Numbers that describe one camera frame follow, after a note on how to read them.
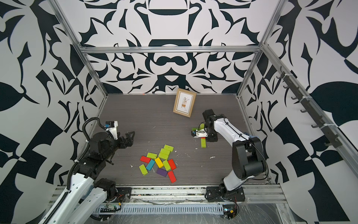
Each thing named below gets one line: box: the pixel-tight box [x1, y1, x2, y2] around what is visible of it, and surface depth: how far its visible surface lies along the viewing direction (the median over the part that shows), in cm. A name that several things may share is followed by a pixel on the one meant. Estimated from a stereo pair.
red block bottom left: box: [167, 170, 177, 184], surface depth 82 cm
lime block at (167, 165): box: [162, 159, 172, 172], surface depth 85 cm
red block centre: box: [167, 158, 177, 171], surface depth 86 cm
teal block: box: [145, 159, 156, 171], surface depth 85 cm
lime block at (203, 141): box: [200, 138, 207, 148], surface depth 93 cm
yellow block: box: [154, 157, 164, 169], surface depth 87 cm
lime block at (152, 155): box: [146, 152, 158, 160], surface depth 89 cm
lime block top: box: [163, 144, 174, 152], surface depth 92 cm
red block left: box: [139, 155, 152, 164], surface depth 88 cm
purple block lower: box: [156, 168, 168, 177], surface depth 84 cm
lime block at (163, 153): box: [158, 147, 171, 161], surface depth 89 cm
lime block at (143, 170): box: [138, 163, 149, 176], surface depth 84 cm
